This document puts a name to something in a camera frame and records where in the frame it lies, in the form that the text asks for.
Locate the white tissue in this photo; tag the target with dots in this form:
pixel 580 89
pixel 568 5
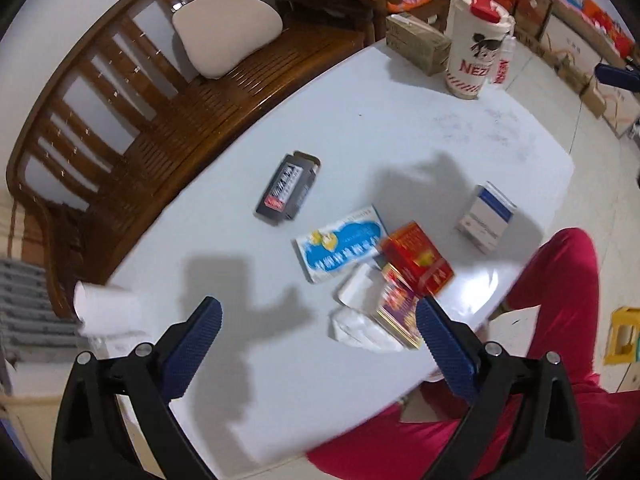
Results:
pixel 353 323

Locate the red trousers legs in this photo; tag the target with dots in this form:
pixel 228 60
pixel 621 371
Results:
pixel 562 282

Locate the cardboard boxes on floor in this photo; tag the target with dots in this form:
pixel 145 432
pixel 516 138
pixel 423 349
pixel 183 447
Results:
pixel 574 37

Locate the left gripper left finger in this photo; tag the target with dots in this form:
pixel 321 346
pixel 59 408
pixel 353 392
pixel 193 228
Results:
pixel 91 440

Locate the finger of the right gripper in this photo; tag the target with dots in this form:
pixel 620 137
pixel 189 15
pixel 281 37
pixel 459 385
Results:
pixel 623 78

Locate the red cigarette box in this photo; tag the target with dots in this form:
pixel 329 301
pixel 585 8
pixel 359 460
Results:
pixel 409 250

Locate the dark grey small box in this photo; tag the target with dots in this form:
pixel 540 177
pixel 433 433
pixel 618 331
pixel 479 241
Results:
pixel 288 187

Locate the purple yellow snack box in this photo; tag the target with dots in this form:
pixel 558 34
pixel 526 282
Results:
pixel 396 310

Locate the white blue medicine box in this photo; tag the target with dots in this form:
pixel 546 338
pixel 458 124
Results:
pixel 486 219

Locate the Nezha popcorn bucket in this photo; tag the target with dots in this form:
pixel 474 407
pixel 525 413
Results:
pixel 479 28

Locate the beige cushion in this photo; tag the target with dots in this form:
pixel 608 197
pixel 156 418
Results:
pixel 218 34

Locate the wooden bench sofa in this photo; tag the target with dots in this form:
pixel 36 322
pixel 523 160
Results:
pixel 119 130

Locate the brown cardboard tissue box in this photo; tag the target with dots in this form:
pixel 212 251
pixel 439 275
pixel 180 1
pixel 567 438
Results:
pixel 420 43

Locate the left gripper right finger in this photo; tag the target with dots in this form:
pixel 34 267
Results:
pixel 545 441

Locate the blue white tissue packet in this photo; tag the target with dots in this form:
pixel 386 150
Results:
pixel 339 246

